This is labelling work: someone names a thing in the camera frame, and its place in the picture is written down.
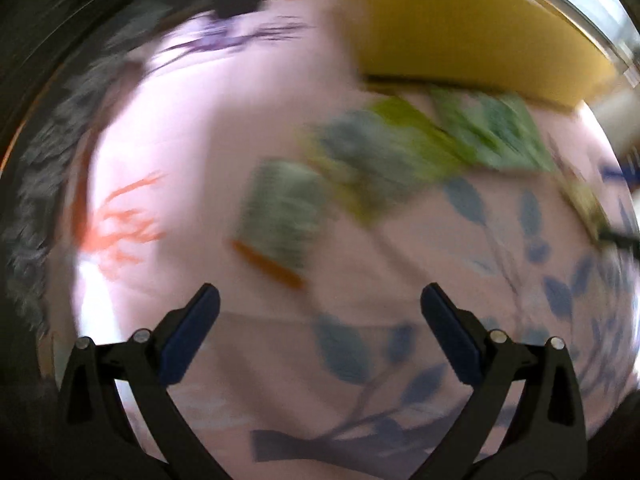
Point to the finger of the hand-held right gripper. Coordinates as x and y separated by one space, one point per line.
622 173
622 240

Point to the dark grey fuzzy blanket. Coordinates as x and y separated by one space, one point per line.
55 170

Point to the yellow green snack packet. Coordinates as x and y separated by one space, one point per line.
587 207

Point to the green white snack packet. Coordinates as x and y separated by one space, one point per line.
495 130

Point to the yellow box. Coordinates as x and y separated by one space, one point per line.
465 30

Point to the bright green snack packet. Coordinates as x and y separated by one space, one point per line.
415 130

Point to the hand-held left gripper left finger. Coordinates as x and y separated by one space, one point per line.
192 332

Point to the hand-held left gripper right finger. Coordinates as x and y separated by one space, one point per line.
450 335

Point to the grey green snack packet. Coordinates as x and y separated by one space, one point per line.
370 165

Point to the pink floral blanket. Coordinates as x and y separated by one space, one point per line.
210 160

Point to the green packet orange edge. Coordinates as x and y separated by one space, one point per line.
280 215

